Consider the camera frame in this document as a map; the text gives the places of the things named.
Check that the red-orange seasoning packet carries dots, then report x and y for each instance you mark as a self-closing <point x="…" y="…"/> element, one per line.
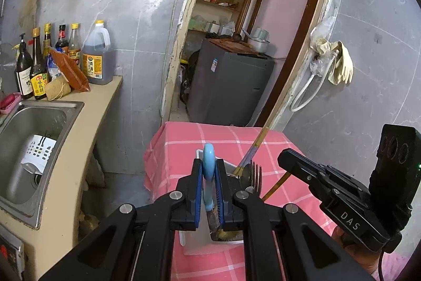
<point x="70" y="72"/>

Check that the white blue seasoning packet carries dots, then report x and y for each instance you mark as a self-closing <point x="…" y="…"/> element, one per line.
<point x="54" y="68"/>

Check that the white perforated sink basket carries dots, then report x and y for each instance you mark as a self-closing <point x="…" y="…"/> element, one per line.
<point x="39" y="152"/>

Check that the metal pot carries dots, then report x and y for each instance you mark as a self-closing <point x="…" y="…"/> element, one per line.
<point x="258" y="42"/>

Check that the beige kitchen counter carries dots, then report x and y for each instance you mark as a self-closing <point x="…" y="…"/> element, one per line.
<point x="88" y="116"/>

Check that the pink checked tablecloth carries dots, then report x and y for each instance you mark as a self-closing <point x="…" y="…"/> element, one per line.
<point x="184" y="149"/>

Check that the grey washing machine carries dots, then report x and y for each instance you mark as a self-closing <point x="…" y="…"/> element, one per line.
<point x="227" y="86"/>

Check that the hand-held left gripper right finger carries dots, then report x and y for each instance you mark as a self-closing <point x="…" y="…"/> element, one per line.
<point x="219" y="195"/>

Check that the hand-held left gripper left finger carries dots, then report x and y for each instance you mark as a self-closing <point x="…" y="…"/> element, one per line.
<point x="198" y="195"/>

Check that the metal fork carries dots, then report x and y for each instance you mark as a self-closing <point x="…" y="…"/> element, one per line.
<point x="255" y="175"/>

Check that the stainless steel sink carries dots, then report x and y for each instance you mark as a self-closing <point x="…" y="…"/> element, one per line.
<point x="29" y="123"/>

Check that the red-label dark sauce bottle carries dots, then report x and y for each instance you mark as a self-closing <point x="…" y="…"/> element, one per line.
<point x="61" y="40"/>

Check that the metal spoon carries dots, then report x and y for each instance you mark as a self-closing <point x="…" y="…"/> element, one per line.
<point x="243" y="174"/>

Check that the pink soap dish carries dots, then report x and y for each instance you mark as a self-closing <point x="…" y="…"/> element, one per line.
<point x="9" y="103"/>

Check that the dark wooden door frame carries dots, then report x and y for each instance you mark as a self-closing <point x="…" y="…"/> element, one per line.
<point x="296" y="37"/>

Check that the large dark oil jug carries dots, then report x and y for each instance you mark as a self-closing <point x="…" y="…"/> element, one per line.
<point x="97" y="60"/>

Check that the white perforated utensil basket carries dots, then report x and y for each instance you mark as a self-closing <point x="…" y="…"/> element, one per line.
<point x="194" y="243"/>

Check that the yellowish rubber gloves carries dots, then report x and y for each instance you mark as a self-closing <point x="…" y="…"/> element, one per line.
<point x="338" y="60"/>

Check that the person's right hand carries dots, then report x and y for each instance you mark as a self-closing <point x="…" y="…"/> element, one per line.
<point x="358" y="254"/>

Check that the yellow-cap clear sauce bottle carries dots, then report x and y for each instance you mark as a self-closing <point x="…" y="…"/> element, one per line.
<point x="75" y="47"/>

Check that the yellow-label soy sauce bottle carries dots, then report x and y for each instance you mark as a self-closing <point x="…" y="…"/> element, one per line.
<point x="38" y="77"/>

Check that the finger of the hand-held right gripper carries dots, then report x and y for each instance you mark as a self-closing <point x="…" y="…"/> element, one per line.
<point x="302" y="164"/>

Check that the wooden cutting board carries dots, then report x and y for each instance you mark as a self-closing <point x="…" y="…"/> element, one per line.
<point x="233" y="45"/>

